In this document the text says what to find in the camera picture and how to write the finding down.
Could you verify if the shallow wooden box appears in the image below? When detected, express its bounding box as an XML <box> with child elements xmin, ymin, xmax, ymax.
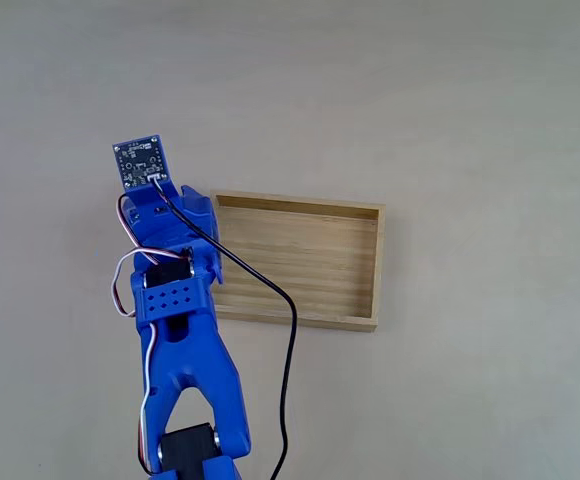
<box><xmin>209</xmin><ymin>188</ymin><xmax>386</xmax><ymax>335</ymax></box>

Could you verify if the white red black servo wire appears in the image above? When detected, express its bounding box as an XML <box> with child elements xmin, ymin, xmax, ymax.
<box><xmin>109</xmin><ymin>248</ymin><xmax>194</xmax><ymax>476</ymax></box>
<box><xmin>116</xmin><ymin>193</ymin><xmax>192</xmax><ymax>262</ymax></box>

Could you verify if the camera circuit board on mount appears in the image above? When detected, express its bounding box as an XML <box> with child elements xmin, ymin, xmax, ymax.
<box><xmin>112</xmin><ymin>133</ymin><xmax>171</xmax><ymax>194</ymax></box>

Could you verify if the black camera cable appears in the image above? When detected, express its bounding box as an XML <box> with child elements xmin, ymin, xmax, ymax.
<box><xmin>149</xmin><ymin>177</ymin><xmax>300</xmax><ymax>480</ymax></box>

